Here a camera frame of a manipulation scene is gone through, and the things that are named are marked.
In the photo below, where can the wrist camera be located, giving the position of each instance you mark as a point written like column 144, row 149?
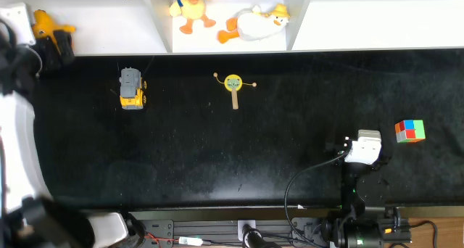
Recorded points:
column 16, row 23
column 364, row 147

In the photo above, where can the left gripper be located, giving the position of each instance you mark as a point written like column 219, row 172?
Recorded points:
column 20, row 65

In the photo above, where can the white plush duck yellow hat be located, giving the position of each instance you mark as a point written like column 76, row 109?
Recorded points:
column 255, row 24

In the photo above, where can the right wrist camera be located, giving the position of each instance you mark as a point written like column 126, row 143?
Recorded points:
column 364, row 147

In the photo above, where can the yellow wooden rattle drum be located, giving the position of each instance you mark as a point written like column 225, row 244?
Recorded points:
column 233, row 85

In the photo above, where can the grey and yellow toy truck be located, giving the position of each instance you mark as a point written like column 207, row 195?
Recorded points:
column 131, row 88

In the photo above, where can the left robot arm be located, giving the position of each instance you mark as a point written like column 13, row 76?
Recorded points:
column 16, row 150

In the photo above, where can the yellow rubber duck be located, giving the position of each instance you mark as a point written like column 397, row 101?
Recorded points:
column 45, row 26

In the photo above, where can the mounting rail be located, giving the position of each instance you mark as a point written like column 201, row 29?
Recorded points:
column 217, row 231

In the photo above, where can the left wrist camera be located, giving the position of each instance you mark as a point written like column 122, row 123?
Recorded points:
column 16, row 23

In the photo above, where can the white shelf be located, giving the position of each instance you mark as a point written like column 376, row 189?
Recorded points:
column 362, row 23

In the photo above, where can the many-coloured puzzle cube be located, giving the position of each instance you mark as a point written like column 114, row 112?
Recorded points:
column 409, row 131

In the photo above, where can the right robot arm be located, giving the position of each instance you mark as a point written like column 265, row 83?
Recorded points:
column 357, row 211

